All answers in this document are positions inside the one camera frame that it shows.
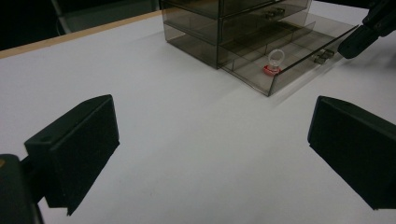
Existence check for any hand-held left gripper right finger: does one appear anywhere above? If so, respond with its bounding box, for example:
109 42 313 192
306 95 396 211

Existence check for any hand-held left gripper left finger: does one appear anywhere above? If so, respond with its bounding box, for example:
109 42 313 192
23 94 120 217

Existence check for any clear ring with red base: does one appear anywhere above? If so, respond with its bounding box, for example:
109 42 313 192
262 49 286 77

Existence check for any smoky acrylic divided drawer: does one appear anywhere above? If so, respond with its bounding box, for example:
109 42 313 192
218 13 359 97

